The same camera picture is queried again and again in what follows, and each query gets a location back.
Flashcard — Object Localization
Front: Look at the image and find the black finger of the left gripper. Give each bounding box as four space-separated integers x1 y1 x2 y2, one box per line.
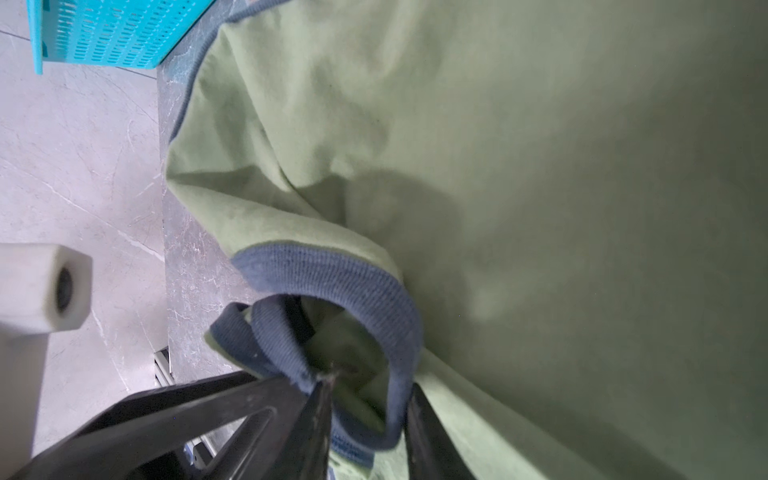
10 371 306 479

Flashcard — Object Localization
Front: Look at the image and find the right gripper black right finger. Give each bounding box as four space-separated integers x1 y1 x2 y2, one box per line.
405 384 476 480

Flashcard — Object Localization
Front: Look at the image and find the teal plastic basket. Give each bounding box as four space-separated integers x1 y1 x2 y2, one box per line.
26 0 212 75

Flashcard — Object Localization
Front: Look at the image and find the green tank top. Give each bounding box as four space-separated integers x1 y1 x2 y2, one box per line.
166 1 767 479

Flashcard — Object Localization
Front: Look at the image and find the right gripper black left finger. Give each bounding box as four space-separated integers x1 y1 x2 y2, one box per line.
263 378 334 480

